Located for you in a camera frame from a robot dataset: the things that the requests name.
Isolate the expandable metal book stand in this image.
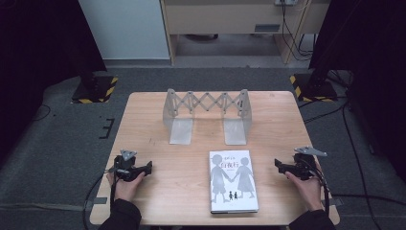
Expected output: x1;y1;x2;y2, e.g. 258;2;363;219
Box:
162;88;253;147

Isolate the person's left hand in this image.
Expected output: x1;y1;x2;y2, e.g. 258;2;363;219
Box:
106;172;147;203

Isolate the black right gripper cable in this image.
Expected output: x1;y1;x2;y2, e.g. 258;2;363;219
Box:
304;158;331;216

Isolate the long grey floor tape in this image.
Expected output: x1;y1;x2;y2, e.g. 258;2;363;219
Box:
0;196;108;213

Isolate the black yellow-striped stand base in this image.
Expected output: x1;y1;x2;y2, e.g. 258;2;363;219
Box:
71;75;119;104
289;73;339;104

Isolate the thin black floor cable loop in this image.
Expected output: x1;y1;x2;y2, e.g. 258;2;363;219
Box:
32;103;52;123

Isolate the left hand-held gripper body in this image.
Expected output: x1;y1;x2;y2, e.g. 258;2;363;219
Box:
107;149;146;183

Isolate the bundle of black cabinet cables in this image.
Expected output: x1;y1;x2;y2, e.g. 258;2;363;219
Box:
280;0;316;61

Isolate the person's right hand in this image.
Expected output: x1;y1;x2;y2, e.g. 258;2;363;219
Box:
284;161;324;213

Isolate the wooden cabinet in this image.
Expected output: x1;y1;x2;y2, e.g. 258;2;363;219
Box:
160;0;331;65

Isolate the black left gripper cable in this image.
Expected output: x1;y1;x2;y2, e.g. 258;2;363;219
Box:
81;166;119;230

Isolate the black curtain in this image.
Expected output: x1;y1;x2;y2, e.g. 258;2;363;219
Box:
308;0;406;183
0;0;108;167

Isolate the white book with grey figures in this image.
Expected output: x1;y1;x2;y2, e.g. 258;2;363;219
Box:
209;149;259;215

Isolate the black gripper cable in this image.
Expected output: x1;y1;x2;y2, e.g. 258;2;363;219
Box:
81;166;119;230
304;158;331;216

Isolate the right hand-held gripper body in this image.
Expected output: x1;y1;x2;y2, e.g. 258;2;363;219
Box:
291;146;328;181

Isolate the white panel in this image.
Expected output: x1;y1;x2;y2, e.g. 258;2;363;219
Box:
78;0;170;60

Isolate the long black floor cable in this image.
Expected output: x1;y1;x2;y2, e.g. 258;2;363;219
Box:
342;103;375;230

